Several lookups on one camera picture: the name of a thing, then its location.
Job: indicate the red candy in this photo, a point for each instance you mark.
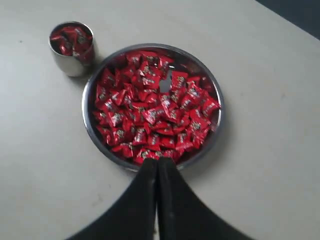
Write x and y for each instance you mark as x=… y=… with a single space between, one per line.
x=71 y=41
x=146 y=154

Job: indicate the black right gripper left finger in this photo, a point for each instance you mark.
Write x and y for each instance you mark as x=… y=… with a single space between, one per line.
x=132 y=216

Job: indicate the stainless steel bowl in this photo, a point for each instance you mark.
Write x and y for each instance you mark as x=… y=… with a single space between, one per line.
x=183 y=61

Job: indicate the stainless steel cup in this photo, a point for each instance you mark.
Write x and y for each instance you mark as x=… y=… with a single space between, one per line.
x=74 y=66

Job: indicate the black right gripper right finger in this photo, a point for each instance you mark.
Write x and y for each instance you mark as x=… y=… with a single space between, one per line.
x=182 y=215

